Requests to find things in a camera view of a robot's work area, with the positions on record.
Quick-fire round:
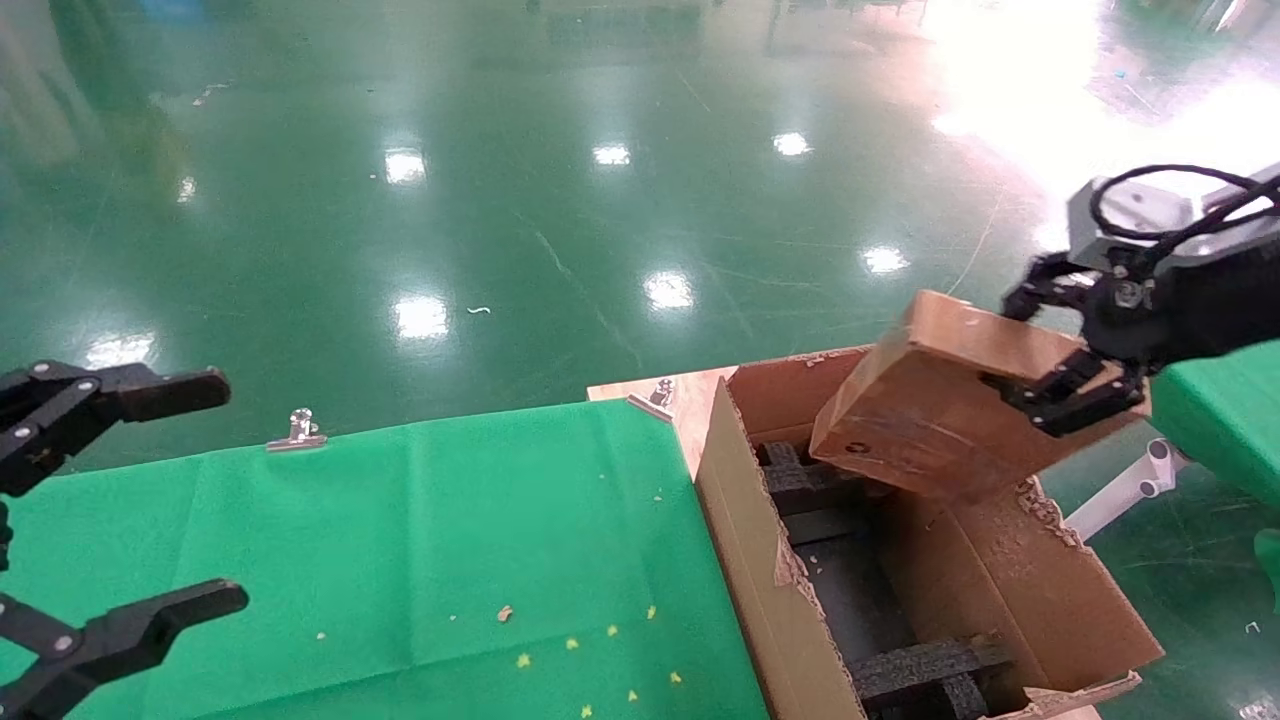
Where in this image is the large green table cloth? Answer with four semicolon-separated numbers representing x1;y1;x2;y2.
0;400;771;720

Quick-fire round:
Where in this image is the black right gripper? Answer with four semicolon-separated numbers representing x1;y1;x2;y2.
980;235;1280;438

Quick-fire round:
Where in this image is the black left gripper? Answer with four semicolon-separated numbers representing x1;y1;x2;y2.
0;360;251;720

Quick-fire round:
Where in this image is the black camera cable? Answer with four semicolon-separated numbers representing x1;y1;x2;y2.
1088;164;1280;246

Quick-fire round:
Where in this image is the silver camera mounting bracket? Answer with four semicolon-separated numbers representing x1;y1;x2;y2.
1195;163;1280;246

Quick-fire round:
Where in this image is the small brown cardboard box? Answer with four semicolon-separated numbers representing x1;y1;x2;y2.
808;290;1152;504

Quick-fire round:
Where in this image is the white metal frame tube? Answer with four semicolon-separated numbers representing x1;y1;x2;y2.
1064;438;1188;542

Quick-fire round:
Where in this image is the black foam insert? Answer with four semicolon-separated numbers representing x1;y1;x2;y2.
755;440;1031;720

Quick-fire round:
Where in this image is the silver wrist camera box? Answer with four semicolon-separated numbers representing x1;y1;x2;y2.
1065;176;1206;271

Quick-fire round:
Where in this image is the silver metal binder clip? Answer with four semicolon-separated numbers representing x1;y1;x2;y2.
266;408;329;454
627;378;677;424

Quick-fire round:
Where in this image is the small green table cloth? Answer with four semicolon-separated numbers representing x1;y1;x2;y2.
1148;340;1280;511

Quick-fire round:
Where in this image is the large open brown carton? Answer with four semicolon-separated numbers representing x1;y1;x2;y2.
694;345;1166;720

